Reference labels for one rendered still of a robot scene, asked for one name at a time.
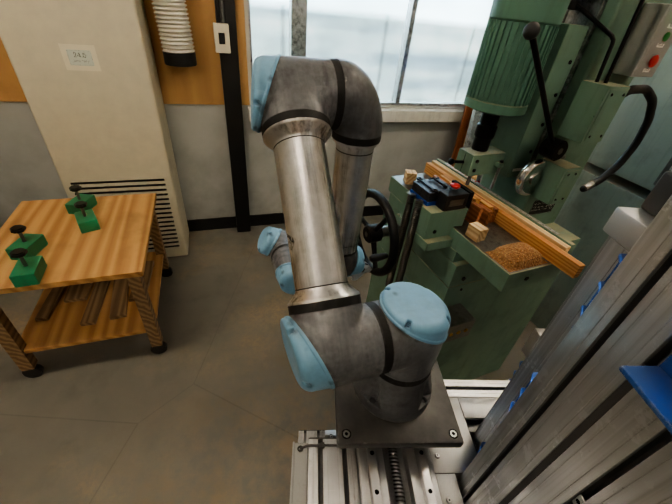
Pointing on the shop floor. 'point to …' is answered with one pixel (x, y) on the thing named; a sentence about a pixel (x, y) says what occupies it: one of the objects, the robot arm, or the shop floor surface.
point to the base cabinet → (453, 362)
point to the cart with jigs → (82, 272)
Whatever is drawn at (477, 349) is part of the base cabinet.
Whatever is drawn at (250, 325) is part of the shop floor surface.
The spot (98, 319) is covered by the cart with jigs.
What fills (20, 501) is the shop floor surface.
